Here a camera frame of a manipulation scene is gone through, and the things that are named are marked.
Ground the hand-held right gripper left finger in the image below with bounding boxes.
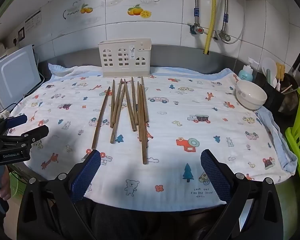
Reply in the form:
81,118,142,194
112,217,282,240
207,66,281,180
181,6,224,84
16,149,102,240

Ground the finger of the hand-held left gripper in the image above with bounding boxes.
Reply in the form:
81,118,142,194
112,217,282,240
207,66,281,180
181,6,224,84
0,114,28,138
0,125,50,149

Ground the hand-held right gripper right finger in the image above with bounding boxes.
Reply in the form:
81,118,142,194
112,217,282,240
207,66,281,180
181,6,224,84
200,149,284,240

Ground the pile of wooden chopsticks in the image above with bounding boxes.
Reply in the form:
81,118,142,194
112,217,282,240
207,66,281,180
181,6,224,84
91,76,150,165

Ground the cream plastic chopstick holder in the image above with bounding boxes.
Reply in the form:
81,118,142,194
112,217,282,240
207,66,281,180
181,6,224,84
98,38,152,78

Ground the person's left hand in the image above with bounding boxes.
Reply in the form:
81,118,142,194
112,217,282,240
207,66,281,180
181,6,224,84
0,166,12,202

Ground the white microwave oven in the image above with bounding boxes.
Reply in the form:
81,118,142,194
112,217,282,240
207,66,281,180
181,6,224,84
0,44,42,110

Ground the dark clothing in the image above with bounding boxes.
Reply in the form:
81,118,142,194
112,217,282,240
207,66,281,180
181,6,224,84
75,197,230,240

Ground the white ceramic bowl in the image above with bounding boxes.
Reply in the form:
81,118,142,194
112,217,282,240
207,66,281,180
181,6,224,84
235,80,268,110

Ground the cartoon printed white cloth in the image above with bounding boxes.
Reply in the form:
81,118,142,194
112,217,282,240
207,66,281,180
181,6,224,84
14,62,298,212

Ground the black utensil container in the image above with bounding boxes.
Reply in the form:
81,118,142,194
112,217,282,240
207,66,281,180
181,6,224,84
255,71,299,117

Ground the teal pump soap bottle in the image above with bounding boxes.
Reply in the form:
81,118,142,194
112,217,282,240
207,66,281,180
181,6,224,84
238,57,259,82

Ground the yellow sponge brush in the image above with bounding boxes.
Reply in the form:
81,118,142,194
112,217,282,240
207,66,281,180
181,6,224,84
276,62,286,92

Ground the metal water valve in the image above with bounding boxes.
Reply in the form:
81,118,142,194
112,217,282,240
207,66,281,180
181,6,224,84
213,29,231,42

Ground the red knob water valve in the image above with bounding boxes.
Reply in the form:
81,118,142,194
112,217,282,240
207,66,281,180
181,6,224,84
189,22,208,35

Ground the white power cable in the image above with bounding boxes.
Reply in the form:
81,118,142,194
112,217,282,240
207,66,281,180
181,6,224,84
36,55,47,85

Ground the printed wall label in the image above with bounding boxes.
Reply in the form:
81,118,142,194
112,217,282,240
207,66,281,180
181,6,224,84
25,10,42,32

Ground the yellow corrugated gas hose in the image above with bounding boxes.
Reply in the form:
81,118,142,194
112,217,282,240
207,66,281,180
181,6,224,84
203,0,221,55

